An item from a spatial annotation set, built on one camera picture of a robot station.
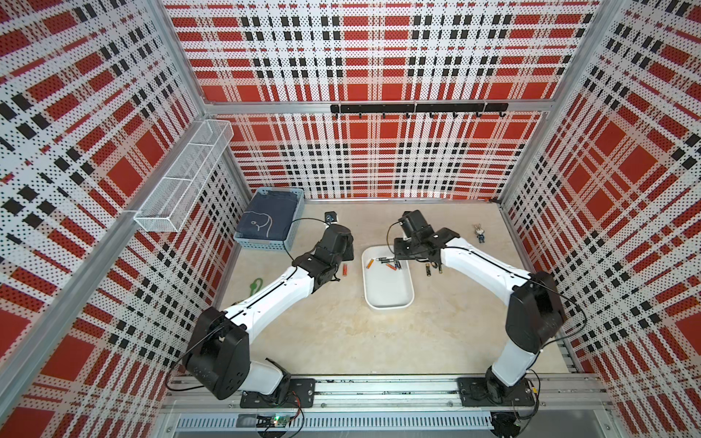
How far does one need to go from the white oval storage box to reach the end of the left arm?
0.94ft

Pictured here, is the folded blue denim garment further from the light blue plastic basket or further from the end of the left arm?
the end of the left arm

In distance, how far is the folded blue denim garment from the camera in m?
1.02

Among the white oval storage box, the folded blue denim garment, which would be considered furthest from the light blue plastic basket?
the white oval storage box

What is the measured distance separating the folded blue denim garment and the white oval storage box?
342mm

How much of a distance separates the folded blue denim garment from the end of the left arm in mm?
410

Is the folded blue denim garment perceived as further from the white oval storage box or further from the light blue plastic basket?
the white oval storage box

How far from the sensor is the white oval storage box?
878mm

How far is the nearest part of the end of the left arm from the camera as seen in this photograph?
597 mm
